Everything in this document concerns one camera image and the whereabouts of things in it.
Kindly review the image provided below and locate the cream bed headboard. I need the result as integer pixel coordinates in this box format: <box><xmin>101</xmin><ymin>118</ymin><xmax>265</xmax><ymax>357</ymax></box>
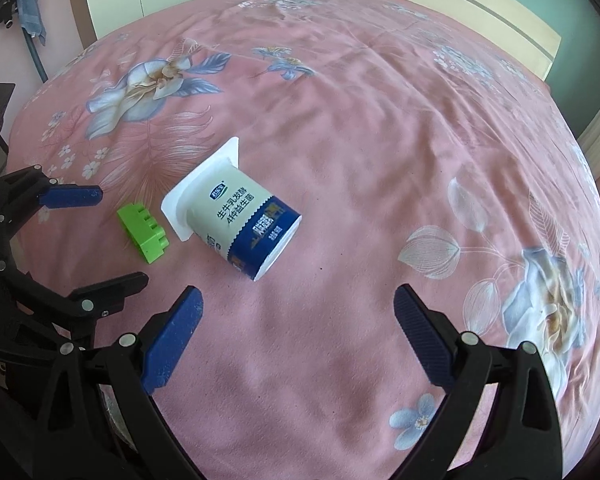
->
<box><xmin>326</xmin><ymin>0</ymin><xmax>562</xmax><ymax>82</ymax></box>

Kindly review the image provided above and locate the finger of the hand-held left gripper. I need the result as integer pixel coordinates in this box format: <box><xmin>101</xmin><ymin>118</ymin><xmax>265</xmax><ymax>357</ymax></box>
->
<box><xmin>10</xmin><ymin>271</ymin><xmax>149</xmax><ymax>347</ymax></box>
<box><xmin>0</xmin><ymin>164</ymin><xmax>104</xmax><ymax>271</ymax></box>

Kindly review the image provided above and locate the pink floral blanket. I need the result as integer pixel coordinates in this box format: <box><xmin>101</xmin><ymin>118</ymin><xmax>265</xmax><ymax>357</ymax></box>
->
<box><xmin>5</xmin><ymin>0</ymin><xmax>600</xmax><ymax>480</ymax></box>

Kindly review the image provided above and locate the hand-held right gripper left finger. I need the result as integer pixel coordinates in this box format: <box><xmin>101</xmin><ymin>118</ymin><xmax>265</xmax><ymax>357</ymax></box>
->
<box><xmin>32</xmin><ymin>285</ymin><xmax>204</xmax><ymax>480</ymax></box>

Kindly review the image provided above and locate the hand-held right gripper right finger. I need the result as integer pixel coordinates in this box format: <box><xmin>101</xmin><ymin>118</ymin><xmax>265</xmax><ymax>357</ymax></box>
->
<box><xmin>393</xmin><ymin>283</ymin><xmax>563</xmax><ymax>480</ymax></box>

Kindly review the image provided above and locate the light green toy brick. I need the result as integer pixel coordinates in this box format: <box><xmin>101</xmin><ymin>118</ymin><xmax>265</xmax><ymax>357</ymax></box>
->
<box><xmin>117</xmin><ymin>202</ymin><xmax>171</xmax><ymax>264</ymax></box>

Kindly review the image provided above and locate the white blue yogurt cup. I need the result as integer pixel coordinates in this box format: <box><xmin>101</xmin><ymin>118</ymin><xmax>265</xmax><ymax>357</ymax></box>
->
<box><xmin>161</xmin><ymin>136</ymin><xmax>303</xmax><ymax>282</ymax></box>

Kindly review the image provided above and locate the blue towel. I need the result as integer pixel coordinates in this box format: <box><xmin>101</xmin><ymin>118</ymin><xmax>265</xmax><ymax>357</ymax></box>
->
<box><xmin>17</xmin><ymin>0</ymin><xmax>47</xmax><ymax>47</ymax></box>

